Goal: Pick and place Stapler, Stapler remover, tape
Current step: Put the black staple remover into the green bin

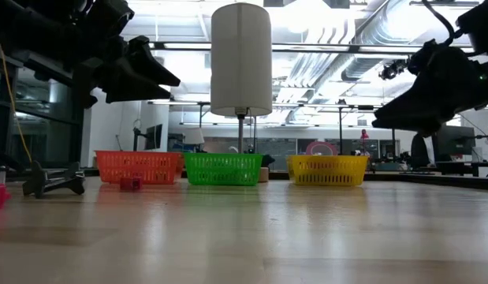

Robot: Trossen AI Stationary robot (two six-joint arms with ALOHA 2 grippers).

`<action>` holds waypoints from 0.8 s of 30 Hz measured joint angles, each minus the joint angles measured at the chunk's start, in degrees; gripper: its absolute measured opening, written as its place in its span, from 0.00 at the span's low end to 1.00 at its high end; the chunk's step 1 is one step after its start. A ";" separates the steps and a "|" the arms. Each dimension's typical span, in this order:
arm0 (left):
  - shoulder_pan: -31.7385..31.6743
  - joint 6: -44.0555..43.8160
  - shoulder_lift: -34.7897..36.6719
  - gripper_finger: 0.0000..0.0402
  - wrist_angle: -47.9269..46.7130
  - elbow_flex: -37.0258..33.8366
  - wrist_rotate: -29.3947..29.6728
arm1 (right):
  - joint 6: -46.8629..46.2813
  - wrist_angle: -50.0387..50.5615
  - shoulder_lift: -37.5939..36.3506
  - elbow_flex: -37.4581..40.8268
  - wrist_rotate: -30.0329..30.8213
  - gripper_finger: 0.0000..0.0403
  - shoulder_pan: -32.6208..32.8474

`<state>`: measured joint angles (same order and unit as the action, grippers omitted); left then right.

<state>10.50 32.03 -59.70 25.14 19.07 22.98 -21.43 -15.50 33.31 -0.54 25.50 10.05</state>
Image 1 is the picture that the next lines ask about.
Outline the white cylinder table lamp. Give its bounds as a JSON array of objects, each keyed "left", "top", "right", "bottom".
[{"left": 210, "top": 2, "right": 274, "bottom": 183}]

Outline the black desk monitor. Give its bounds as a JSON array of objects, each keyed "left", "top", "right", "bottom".
[{"left": 435, "top": 125, "right": 477, "bottom": 157}]

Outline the black monitor on arm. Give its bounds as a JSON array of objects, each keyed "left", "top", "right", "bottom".
[{"left": 143, "top": 123, "right": 164, "bottom": 151}]

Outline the pink tape roll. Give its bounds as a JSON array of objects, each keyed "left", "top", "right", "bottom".
[{"left": 305, "top": 140, "right": 340, "bottom": 156}]

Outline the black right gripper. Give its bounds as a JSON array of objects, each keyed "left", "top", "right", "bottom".
[{"left": 371, "top": 39, "right": 488, "bottom": 137}]

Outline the green plastic basket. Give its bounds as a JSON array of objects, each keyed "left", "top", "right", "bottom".
[{"left": 183, "top": 152, "right": 264, "bottom": 187}]

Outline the black office chair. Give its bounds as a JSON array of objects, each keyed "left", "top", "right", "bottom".
[{"left": 410, "top": 133, "right": 430, "bottom": 170}]

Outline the red stapler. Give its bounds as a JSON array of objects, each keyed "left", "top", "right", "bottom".
[{"left": 119, "top": 176, "right": 144, "bottom": 192}]

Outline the black ceiling spotlight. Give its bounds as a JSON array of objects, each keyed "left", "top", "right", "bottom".
[{"left": 378, "top": 58, "right": 409, "bottom": 82}]

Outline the yellow plastic basket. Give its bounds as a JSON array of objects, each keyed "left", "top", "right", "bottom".
[{"left": 286, "top": 154, "right": 370, "bottom": 187}]

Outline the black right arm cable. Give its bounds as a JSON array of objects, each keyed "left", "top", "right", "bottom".
[{"left": 421, "top": 0, "right": 456, "bottom": 47}]

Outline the yellow cable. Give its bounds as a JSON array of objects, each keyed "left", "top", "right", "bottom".
[{"left": 0, "top": 47, "right": 34, "bottom": 163}]

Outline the dark office desk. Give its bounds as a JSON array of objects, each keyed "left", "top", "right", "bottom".
[{"left": 435, "top": 159, "right": 488, "bottom": 178}]

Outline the small white lamp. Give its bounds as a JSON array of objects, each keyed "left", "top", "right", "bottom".
[{"left": 183, "top": 127, "right": 206, "bottom": 153}]

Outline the orange plastic basket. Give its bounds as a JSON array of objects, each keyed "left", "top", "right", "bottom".
[{"left": 95, "top": 150, "right": 185, "bottom": 185}]

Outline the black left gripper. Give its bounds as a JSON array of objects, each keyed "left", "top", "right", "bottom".
[{"left": 72, "top": 0, "right": 181, "bottom": 110}]

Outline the red figure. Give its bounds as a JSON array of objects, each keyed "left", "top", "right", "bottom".
[{"left": 359, "top": 129, "right": 370, "bottom": 157}]

